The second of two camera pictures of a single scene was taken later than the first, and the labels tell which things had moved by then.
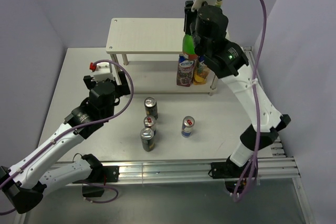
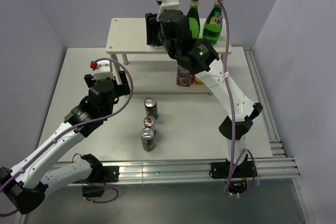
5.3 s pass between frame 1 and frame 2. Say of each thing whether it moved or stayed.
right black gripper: moved
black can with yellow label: stayed
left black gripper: stayed
